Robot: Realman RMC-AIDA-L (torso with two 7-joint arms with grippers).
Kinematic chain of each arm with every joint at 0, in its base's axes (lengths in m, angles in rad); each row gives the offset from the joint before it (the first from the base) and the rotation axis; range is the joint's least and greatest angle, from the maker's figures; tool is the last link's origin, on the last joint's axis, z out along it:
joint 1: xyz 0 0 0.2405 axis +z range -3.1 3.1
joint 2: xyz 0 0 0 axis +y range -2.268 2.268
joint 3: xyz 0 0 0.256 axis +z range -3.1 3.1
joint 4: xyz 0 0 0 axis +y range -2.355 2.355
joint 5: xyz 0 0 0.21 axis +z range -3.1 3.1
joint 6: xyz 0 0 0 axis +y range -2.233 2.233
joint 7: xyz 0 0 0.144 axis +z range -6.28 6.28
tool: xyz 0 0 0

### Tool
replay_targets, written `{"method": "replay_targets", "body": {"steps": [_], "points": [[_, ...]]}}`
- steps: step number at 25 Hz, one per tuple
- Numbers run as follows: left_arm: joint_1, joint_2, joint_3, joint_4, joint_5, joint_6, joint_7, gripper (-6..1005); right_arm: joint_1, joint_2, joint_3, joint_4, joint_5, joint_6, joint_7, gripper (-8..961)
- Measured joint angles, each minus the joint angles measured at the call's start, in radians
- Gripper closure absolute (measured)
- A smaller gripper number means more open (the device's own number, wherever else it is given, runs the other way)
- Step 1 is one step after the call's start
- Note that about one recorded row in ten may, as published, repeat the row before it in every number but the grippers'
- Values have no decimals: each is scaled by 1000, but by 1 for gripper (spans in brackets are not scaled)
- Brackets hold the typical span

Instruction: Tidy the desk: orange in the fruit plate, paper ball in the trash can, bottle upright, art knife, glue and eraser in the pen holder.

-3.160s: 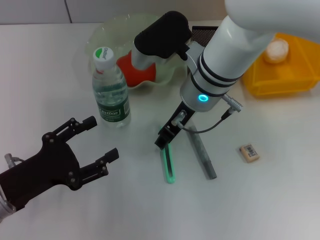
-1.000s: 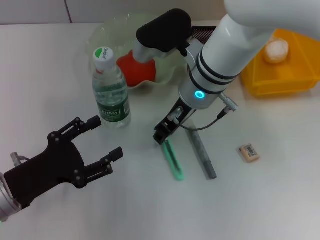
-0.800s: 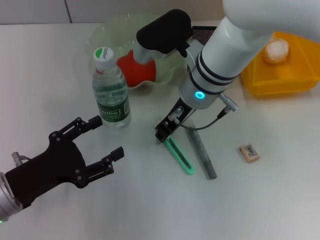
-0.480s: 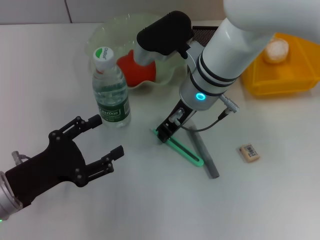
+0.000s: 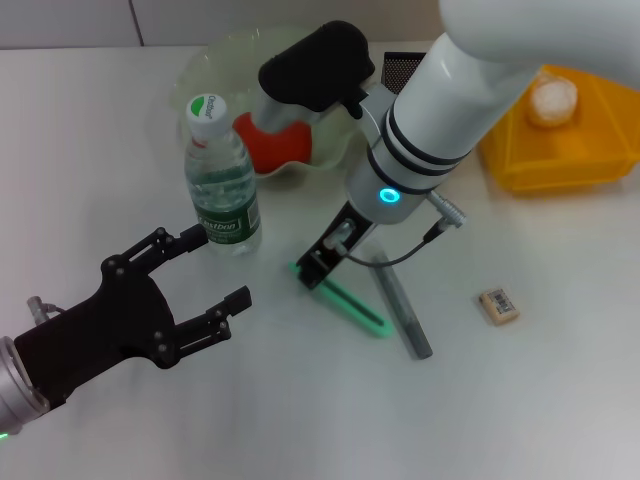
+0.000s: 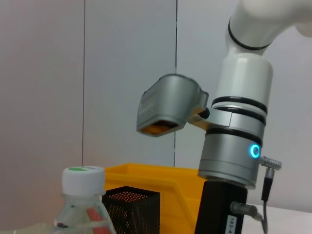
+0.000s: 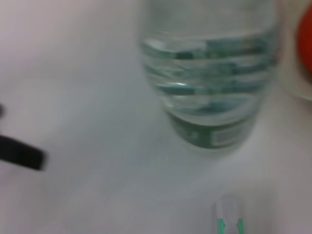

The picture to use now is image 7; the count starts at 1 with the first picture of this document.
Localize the clear green-label water bottle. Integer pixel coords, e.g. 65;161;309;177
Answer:
137;0;283;153

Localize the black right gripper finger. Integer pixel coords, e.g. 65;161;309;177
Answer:
0;135;47;171

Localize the pale green wavy fruit plate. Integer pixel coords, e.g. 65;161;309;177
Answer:
280;14;312;102

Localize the red-orange toy fruit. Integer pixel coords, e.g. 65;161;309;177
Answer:
296;4;312;82

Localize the mint green utility knife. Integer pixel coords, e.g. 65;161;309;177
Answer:
214;195;244;234

